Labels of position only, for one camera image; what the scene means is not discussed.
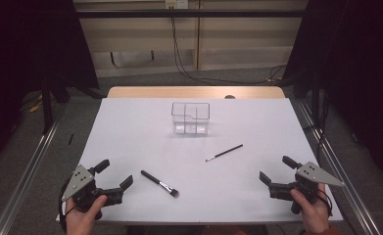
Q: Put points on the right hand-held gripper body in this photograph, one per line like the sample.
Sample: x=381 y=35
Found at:
x=313 y=174

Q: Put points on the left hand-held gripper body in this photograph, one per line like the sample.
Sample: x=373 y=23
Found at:
x=78 y=182

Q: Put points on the wide black makeup brush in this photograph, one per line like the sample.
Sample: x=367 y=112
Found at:
x=159 y=183

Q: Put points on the clear acrylic organizer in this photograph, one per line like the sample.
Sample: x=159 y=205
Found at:
x=190 y=118

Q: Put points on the person's left hand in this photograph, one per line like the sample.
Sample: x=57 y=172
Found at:
x=81 y=220

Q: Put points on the person's right hand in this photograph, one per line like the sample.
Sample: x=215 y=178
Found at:
x=313 y=215

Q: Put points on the small black stick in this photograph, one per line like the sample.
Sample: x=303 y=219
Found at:
x=71 y=139

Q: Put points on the thin black makeup brush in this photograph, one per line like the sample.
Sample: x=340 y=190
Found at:
x=224 y=152

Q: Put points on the white table sheet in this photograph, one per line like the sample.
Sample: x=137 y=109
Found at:
x=185 y=202

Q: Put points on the small dark round object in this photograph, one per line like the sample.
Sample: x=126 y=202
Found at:
x=229 y=96

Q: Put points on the wooden table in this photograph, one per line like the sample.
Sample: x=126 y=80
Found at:
x=166 y=92

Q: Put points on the black curtain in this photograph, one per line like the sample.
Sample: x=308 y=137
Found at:
x=359 y=81
x=22 y=65

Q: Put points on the black metal crossbar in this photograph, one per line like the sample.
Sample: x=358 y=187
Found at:
x=192 y=13

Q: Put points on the metal floor rail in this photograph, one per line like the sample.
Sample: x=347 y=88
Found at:
x=25 y=176
x=349 y=176

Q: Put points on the black stand post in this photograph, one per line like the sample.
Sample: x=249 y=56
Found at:
x=47 y=107
x=316 y=101

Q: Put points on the white wall outlet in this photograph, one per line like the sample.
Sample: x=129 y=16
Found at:
x=176 y=3

